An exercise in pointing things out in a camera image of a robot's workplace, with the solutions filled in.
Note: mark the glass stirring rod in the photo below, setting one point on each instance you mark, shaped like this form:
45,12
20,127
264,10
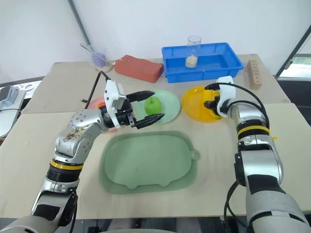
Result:
86,47

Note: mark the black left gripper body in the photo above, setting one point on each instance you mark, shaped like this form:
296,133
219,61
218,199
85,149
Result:
126,116

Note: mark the glass beaker with sand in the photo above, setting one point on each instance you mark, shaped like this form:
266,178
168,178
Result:
193,52

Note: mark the round green plate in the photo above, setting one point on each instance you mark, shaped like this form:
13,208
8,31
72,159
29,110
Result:
171,103

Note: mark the round pink plate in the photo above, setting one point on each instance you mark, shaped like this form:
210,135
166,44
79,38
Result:
93,103

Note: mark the large green silicone tray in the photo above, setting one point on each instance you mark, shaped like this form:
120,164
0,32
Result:
149,162

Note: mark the wooden block with holes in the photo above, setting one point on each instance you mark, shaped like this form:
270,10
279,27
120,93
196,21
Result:
254,74

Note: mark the round yellow plate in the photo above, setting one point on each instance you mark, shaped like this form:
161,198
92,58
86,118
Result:
194,104

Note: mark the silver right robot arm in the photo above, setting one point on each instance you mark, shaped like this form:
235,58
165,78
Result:
262,165

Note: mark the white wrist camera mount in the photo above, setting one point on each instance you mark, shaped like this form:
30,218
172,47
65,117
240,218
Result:
227,94
114,97

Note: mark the grey metal conduit pole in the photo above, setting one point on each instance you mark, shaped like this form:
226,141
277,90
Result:
79,24

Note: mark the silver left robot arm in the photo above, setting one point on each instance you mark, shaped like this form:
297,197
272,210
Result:
73,140

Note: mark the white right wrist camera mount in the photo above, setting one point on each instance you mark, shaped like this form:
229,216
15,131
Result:
227,94

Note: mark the white plastic item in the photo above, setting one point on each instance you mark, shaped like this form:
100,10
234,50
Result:
26,86

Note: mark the glass flask purple liquid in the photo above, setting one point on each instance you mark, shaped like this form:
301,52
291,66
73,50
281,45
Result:
98,59

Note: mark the red brick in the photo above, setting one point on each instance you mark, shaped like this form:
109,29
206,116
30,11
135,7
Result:
138,68

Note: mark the black window frame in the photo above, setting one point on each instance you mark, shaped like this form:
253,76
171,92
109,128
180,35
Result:
291,55

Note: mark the grey device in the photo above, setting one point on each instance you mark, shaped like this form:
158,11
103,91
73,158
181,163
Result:
9,106

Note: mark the orange toy item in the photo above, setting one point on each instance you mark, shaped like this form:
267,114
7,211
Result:
99,105

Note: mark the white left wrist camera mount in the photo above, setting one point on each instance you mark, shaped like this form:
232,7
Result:
114,97

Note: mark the green toy apple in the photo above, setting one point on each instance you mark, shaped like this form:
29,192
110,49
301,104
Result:
153,106

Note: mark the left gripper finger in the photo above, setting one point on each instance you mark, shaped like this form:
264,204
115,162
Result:
142,95
148,120

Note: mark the blue plastic bin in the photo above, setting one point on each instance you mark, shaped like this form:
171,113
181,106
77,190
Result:
218,70

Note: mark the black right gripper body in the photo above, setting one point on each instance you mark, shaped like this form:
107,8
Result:
212,104

